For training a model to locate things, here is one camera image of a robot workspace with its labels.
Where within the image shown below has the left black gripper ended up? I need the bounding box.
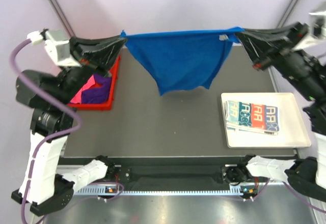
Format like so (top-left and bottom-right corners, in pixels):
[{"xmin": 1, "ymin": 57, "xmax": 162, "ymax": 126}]
[{"xmin": 53, "ymin": 33, "xmax": 125, "ymax": 104}]

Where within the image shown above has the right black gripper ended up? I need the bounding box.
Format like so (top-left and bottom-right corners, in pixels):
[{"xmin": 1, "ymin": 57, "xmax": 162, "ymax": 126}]
[{"xmin": 234, "ymin": 21, "xmax": 326, "ymax": 101}]

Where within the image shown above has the dark blue towel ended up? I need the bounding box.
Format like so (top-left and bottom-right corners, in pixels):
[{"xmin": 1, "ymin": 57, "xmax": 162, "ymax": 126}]
[{"xmin": 120, "ymin": 27, "xmax": 243, "ymax": 95}]

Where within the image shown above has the blue polka dot towel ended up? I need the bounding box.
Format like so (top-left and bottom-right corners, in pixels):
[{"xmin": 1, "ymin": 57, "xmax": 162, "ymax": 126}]
[{"xmin": 225, "ymin": 100, "xmax": 253, "ymax": 131}]

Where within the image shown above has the beige rabbit letter towel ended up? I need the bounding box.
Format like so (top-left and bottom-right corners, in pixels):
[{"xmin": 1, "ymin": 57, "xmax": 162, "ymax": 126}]
[{"xmin": 226, "ymin": 103, "xmax": 280, "ymax": 135}]

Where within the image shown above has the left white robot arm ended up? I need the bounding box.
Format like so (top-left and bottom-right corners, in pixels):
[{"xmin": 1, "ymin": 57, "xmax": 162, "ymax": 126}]
[{"xmin": 10, "ymin": 30, "xmax": 126, "ymax": 217}]

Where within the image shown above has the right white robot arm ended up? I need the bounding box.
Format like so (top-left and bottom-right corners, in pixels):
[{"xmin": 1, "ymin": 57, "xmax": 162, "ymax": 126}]
[{"xmin": 225, "ymin": 22, "xmax": 325, "ymax": 202}]

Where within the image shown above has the purple towel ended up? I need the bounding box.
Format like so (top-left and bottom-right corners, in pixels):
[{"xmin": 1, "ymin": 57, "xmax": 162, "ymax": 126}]
[{"xmin": 88, "ymin": 74, "xmax": 112, "ymax": 104}]

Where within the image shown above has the pink towel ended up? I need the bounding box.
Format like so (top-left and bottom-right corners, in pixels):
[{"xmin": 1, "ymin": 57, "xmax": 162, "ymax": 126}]
[{"xmin": 70, "ymin": 75, "xmax": 96, "ymax": 104}]

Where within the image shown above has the red plastic bin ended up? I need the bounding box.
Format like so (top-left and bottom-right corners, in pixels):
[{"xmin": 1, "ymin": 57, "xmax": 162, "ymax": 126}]
[{"xmin": 68, "ymin": 55, "xmax": 121, "ymax": 111}]

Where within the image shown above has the white plastic tray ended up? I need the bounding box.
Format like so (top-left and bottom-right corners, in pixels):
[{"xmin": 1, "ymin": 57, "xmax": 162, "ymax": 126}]
[{"xmin": 221, "ymin": 93, "xmax": 311, "ymax": 148}]

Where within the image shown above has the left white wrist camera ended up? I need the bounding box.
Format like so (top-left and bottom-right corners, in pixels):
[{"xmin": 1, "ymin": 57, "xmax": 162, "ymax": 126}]
[{"xmin": 27, "ymin": 29, "xmax": 81, "ymax": 67}]

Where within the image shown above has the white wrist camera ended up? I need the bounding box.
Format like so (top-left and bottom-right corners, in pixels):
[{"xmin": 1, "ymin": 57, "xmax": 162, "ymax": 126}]
[
  {"xmin": 27, "ymin": 29, "xmax": 81, "ymax": 67},
  {"xmin": 292, "ymin": 1, "xmax": 325, "ymax": 51}
]

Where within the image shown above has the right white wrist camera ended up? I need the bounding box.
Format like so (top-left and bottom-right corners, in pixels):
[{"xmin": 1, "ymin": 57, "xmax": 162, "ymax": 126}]
[{"xmin": 292, "ymin": 1, "xmax": 325, "ymax": 51}]

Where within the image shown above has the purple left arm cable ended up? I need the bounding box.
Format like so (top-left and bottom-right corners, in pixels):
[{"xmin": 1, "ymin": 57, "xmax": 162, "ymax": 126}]
[{"xmin": 9, "ymin": 38, "xmax": 125, "ymax": 224}]

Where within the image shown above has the grey slotted cable duct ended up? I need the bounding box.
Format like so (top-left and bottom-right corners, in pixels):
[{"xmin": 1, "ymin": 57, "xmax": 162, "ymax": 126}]
[{"xmin": 74, "ymin": 184, "xmax": 243, "ymax": 196}]

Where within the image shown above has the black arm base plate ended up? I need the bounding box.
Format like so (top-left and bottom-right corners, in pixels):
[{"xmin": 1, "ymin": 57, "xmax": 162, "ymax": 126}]
[{"xmin": 97, "ymin": 156, "xmax": 252, "ymax": 191}]

